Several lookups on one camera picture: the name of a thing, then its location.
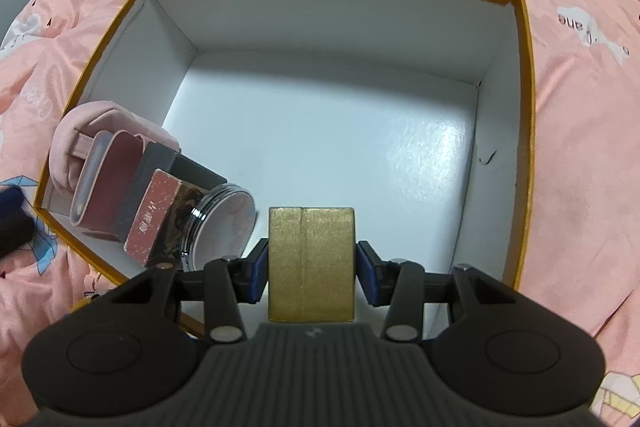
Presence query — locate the pink fuzzy pouch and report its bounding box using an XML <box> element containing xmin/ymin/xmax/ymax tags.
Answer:
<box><xmin>51</xmin><ymin>100</ymin><xmax>181</xmax><ymax>204</ymax></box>

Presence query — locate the gold box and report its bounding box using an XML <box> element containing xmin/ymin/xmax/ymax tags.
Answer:
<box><xmin>268</xmin><ymin>206</ymin><xmax>356</xmax><ymax>323</ymax></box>

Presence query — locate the pink wallet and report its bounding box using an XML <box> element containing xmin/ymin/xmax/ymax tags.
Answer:
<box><xmin>69</xmin><ymin>130</ymin><xmax>147</xmax><ymax>229</ymax></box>

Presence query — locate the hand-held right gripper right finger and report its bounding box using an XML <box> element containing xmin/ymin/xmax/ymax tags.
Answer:
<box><xmin>356</xmin><ymin>241</ymin><xmax>521</xmax><ymax>344</ymax></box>

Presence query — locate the red-brown small box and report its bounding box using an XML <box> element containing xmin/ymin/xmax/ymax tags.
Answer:
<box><xmin>123</xmin><ymin>168</ymin><xmax>212</xmax><ymax>269</ymax></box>

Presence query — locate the glass jar with metal lid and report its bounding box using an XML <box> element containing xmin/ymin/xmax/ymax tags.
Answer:
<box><xmin>182</xmin><ymin>185</ymin><xmax>256</xmax><ymax>271</ymax></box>

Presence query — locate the dark grey box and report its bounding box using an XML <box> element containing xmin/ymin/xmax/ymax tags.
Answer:
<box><xmin>112</xmin><ymin>141</ymin><xmax>229</xmax><ymax>242</ymax></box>

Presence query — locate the orange cardboard box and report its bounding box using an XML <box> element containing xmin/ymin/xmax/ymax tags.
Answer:
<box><xmin>32</xmin><ymin>0</ymin><xmax>537</xmax><ymax>341</ymax></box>

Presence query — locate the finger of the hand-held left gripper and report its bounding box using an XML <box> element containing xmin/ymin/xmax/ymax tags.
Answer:
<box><xmin>0</xmin><ymin>186</ymin><xmax>37</xmax><ymax>259</ymax></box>

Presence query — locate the pink printed blanket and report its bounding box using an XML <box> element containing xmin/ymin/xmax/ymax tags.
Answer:
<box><xmin>0</xmin><ymin>0</ymin><xmax>640</xmax><ymax>427</ymax></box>

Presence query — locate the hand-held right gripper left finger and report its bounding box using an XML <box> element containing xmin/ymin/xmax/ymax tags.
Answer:
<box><xmin>112</xmin><ymin>239</ymin><xmax>271</xmax><ymax>344</ymax></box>

